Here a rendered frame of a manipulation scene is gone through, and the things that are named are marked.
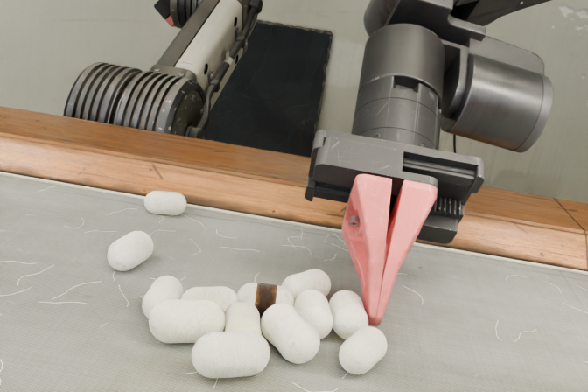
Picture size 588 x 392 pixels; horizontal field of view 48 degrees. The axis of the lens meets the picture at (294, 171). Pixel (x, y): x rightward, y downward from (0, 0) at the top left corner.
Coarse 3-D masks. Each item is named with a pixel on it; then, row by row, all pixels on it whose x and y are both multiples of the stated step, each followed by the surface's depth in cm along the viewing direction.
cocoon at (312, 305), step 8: (304, 296) 36; (312, 296) 36; (320, 296) 36; (296, 304) 36; (304, 304) 36; (312, 304) 35; (320, 304) 35; (328, 304) 36; (304, 312) 35; (312, 312) 35; (320, 312) 35; (328, 312) 35; (312, 320) 35; (320, 320) 35; (328, 320) 35; (320, 328) 35; (328, 328) 35; (320, 336) 35
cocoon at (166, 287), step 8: (160, 280) 36; (168, 280) 36; (176, 280) 36; (152, 288) 35; (160, 288) 35; (168, 288) 35; (176, 288) 36; (144, 296) 35; (152, 296) 34; (160, 296) 34; (168, 296) 34; (176, 296) 35; (144, 304) 34; (152, 304) 34; (144, 312) 34
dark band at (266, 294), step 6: (258, 288) 36; (264, 288) 36; (270, 288) 37; (276, 288) 37; (258, 294) 36; (264, 294) 36; (270, 294) 36; (258, 300) 36; (264, 300) 36; (270, 300) 36; (258, 306) 36; (264, 306) 36
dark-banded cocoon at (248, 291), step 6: (240, 288) 37; (246, 288) 36; (252, 288) 36; (282, 288) 37; (240, 294) 36; (246, 294) 36; (252, 294) 36; (276, 294) 36; (282, 294) 36; (288, 294) 37; (240, 300) 36; (246, 300) 36; (252, 300) 36; (276, 300) 36; (282, 300) 36; (288, 300) 36
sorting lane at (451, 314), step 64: (0, 192) 49; (64, 192) 51; (0, 256) 39; (64, 256) 40; (192, 256) 43; (256, 256) 45; (320, 256) 46; (448, 256) 50; (0, 320) 33; (64, 320) 34; (128, 320) 35; (384, 320) 39; (448, 320) 40; (512, 320) 41; (576, 320) 43; (0, 384) 28; (64, 384) 29; (128, 384) 30; (192, 384) 30; (256, 384) 31; (320, 384) 32; (384, 384) 33; (448, 384) 33; (512, 384) 34; (576, 384) 35
